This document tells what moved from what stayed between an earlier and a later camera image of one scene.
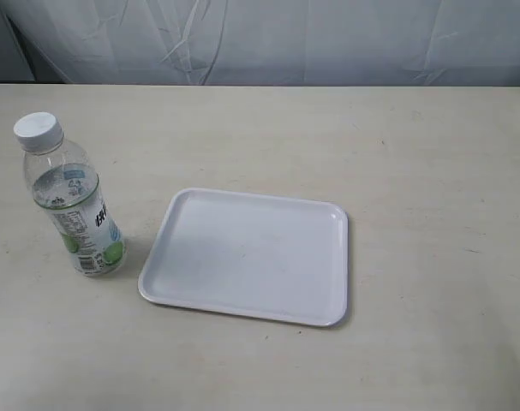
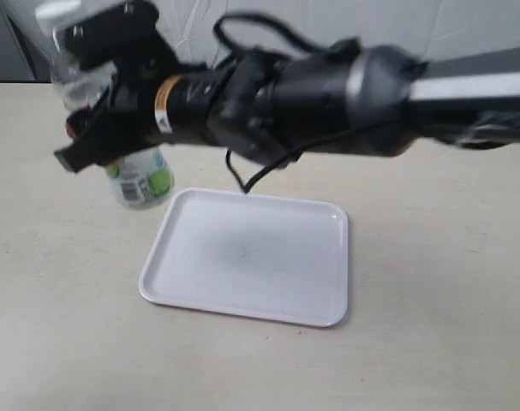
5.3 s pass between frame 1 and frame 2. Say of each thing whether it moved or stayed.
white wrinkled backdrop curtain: stayed
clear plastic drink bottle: moved
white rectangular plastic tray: stayed
